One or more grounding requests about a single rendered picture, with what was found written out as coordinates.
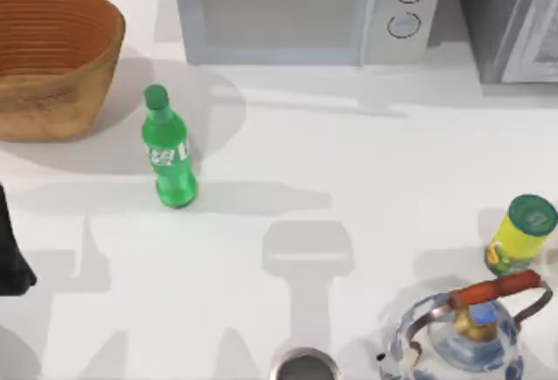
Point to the green bottle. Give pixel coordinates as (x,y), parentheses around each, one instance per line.
(169,153)

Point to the pale microwave oven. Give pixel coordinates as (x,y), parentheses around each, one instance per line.
(279,9)

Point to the silver metal cup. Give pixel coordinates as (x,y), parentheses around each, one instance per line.
(304,364)

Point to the yellow can with green lid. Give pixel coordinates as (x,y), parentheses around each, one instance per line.
(519,236)

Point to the brown woven basket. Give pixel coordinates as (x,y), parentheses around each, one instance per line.
(52,66)

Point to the blue and white teapot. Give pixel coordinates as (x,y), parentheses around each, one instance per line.
(471,332)

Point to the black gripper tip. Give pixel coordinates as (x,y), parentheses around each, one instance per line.
(12,258)

